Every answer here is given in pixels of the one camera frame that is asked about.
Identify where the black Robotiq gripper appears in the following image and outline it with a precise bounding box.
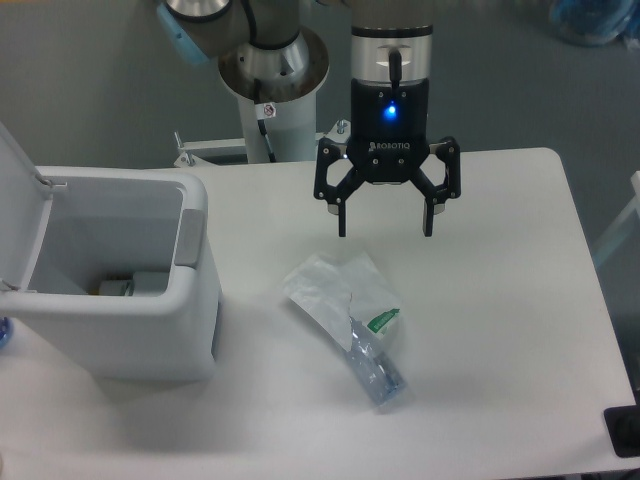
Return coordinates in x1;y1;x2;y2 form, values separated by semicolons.
313;77;462;238

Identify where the white plastic wrapper bag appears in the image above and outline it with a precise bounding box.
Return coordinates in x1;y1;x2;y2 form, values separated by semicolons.
283;252;404;352

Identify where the clear plastic water bottle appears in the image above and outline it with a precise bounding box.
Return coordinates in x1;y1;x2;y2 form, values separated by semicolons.
344;317;413;414

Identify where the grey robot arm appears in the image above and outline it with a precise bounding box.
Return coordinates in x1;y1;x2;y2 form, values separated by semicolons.
157;1;461;235

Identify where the trash inside can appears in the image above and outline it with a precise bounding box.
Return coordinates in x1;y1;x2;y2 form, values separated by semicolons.
89;271;169;297

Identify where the white trash can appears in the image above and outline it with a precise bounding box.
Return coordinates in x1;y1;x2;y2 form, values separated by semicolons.
1;131;221;381

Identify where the blue bag in corner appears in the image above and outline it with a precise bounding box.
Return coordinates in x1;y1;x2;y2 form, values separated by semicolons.
548;1;639;48

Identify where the black device at table edge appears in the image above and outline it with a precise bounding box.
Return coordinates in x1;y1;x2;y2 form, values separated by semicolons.
604;405;639;458

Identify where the blue object at left edge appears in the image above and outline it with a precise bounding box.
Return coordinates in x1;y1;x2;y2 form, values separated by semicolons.
0;317;14;349

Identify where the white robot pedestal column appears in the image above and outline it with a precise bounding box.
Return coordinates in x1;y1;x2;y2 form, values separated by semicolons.
237;93;316;164

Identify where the black cable on pedestal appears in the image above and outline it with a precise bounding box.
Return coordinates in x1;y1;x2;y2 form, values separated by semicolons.
252;79;278;164

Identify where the white pedestal base frame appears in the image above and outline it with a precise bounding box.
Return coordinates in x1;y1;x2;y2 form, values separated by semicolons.
173;119;351;168

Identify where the white frame at right edge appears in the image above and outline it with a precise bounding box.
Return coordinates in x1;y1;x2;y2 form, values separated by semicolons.
592;171;639;269

